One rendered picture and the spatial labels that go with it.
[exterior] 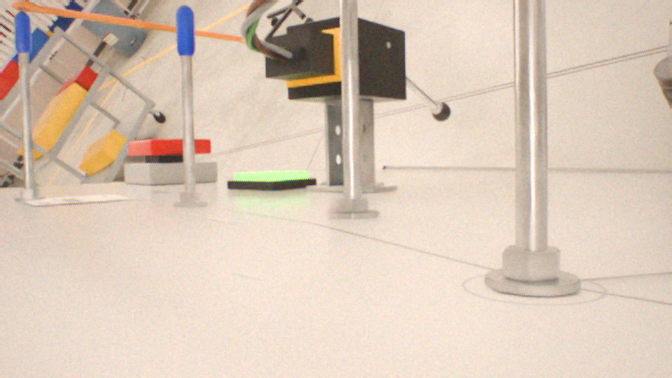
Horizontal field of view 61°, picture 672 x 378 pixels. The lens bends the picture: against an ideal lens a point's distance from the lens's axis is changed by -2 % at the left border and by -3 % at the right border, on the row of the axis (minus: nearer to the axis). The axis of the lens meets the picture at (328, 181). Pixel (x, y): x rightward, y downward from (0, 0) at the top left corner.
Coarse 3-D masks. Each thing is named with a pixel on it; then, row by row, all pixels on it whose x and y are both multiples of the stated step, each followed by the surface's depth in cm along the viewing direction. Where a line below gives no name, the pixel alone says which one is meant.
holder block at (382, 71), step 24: (312, 24) 30; (336, 24) 29; (360, 24) 29; (360, 48) 29; (384, 48) 31; (360, 72) 29; (384, 72) 31; (288, 96) 31; (312, 96) 30; (336, 96) 30; (360, 96) 30; (384, 96) 31
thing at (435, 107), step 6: (408, 78) 37; (408, 84) 37; (414, 84) 38; (414, 90) 38; (420, 90) 38; (420, 96) 39; (426, 96) 39; (426, 102) 39; (432, 102) 40; (438, 102) 40; (432, 108) 40; (438, 108) 40
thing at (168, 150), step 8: (136, 144) 45; (144, 144) 43; (152, 144) 43; (160, 144) 43; (168, 144) 43; (176, 144) 44; (200, 144) 45; (208, 144) 45; (136, 152) 45; (144, 152) 44; (152, 152) 43; (160, 152) 43; (168, 152) 43; (176, 152) 44; (200, 152) 45; (208, 152) 45; (152, 160) 45; (160, 160) 44; (168, 160) 44; (176, 160) 45
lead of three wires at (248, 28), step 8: (256, 0) 22; (264, 0) 22; (272, 0) 22; (248, 8) 23; (256, 8) 22; (264, 8) 22; (248, 16) 23; (256, 16) 22; (248, 24) 23; (256, 24) 23; (248, 32) 24; (248, 40) 25; (256, 40) 25; (248, 48) 26; (256, 48) 26; (264, 48) 26; (272, 48) 27; (280, 48) 27; (272, 56) 27; (280, 56) 28; (288, 56) 28
